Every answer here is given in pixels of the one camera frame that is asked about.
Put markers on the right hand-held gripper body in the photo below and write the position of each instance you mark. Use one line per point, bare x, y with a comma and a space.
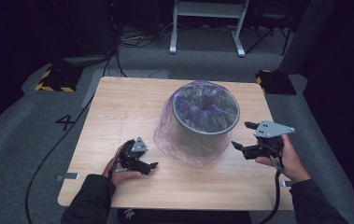
268, 147

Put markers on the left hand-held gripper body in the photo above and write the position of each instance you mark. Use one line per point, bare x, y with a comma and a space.
131, 157

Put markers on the green plastic bin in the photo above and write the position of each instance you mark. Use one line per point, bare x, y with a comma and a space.
215, 133

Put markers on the purple plastic bag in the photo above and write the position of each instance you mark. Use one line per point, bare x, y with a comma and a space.
190, 149

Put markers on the person's left hand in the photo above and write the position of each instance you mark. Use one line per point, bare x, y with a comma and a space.
114, 172

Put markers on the person's right hand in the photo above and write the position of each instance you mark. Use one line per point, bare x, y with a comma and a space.
293, 165

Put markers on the grey tape strip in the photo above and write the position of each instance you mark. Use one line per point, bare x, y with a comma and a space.
286, 183
68, 176

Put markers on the black yellow striped base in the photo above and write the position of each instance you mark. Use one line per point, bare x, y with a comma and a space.
277, 82
59, 79

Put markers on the grey pillar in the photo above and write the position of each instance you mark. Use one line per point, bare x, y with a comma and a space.
308, 34

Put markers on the black folding stand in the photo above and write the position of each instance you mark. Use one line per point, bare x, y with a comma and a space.
271, 17

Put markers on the white metal stand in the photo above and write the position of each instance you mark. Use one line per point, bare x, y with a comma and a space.
209, 9

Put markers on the dark equipment stand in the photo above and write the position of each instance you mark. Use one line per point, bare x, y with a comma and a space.
84, 28

